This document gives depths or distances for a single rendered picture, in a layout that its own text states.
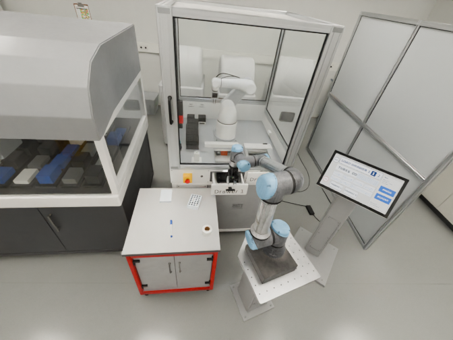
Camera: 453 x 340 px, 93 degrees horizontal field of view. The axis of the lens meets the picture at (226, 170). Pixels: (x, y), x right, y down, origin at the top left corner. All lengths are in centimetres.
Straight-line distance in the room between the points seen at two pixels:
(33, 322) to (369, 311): 277
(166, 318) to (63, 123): 162
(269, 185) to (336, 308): 173
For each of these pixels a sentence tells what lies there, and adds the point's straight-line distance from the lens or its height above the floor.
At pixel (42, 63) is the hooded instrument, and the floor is 171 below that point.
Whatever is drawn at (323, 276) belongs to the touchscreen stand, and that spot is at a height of 3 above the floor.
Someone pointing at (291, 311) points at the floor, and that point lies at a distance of 231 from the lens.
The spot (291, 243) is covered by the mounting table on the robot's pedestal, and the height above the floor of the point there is 76.
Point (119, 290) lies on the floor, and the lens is 233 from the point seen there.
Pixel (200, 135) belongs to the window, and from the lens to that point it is 159.
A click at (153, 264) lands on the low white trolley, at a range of 173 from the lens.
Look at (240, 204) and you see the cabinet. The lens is 215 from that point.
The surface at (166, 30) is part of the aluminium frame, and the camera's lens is 136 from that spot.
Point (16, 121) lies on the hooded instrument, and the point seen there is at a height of 147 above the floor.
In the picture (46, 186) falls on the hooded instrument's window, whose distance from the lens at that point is 181.
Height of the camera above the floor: 208
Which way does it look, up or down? 40 degrees down
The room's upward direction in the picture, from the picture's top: 7 degrees clockwise
